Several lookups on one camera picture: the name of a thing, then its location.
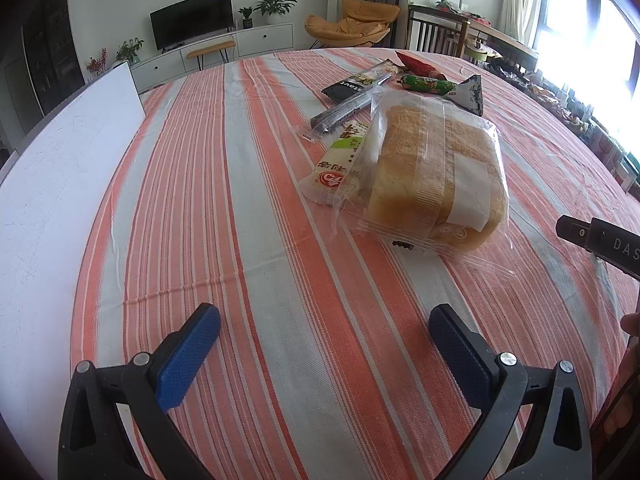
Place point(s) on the white television cabinet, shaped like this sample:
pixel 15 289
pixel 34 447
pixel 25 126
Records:
pixel 265 37

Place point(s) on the small green potted plant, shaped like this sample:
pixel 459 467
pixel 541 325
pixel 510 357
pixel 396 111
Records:
pixel 246 15

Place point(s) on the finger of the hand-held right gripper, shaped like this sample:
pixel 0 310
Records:
pixel 575 232

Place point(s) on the long black-ended candy packet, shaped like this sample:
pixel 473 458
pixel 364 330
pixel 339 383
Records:
pixel 355 85

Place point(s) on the green sausage packet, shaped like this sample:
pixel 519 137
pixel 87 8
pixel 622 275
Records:
pixel 427 83

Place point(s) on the large green potted plant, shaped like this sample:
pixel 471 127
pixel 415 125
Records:
pixel 272 5

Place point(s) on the bread loaf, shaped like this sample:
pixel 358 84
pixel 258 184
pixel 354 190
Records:
pixel 425 175

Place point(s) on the black television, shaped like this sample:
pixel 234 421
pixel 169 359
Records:
pixel 192 19

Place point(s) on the green and white snack packet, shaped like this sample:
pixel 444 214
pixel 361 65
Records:
pixel 340 165

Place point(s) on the small wooden bench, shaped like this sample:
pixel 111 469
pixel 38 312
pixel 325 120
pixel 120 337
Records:
pixel 210 49

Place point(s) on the red sausage packet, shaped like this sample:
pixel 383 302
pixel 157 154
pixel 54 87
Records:
pixel 417 64

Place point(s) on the bright window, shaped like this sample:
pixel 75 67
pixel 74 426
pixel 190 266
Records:
pixel 590 45

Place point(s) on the orange striped tablecloth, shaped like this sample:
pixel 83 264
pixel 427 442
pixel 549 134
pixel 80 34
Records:
pixel 250 220

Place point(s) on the green plastic stool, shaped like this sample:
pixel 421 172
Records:
pixel 480 51

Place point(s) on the grey triangular snack packet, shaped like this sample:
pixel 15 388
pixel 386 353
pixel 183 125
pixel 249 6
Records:
pixel 469 94

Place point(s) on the leafy potted plant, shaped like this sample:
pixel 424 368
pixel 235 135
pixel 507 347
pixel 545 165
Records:
pixel 130 50

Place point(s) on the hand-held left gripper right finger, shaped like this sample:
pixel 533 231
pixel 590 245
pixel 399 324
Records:
pixel 462 355

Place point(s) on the red flower arrangement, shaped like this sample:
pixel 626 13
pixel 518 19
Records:
pixel 97 64

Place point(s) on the row of cluttered sill goods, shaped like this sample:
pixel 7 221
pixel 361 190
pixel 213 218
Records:
pixel 585 120

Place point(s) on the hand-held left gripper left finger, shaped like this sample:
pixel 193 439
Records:
pixel 187 355

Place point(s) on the dark display cabinet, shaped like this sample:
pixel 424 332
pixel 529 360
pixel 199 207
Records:
pixel 50 60

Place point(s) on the orange lounge chair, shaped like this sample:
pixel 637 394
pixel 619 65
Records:
pixel 357 20

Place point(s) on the long dark snack packet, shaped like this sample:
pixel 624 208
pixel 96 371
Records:
pixel 345 110

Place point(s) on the person's right hand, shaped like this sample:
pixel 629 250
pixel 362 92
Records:
pixel 620 417

